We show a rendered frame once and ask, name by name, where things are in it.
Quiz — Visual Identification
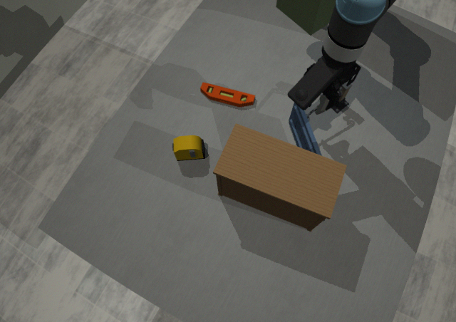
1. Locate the orange torpedo level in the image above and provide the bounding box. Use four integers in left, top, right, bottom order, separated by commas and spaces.
200, 82, 254, 107

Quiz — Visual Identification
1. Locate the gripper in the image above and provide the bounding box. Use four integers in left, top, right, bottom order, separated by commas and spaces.
315, 46, 361, 115

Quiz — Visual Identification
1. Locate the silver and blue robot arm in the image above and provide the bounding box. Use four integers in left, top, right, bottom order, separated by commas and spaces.
288, 0, 396, 110

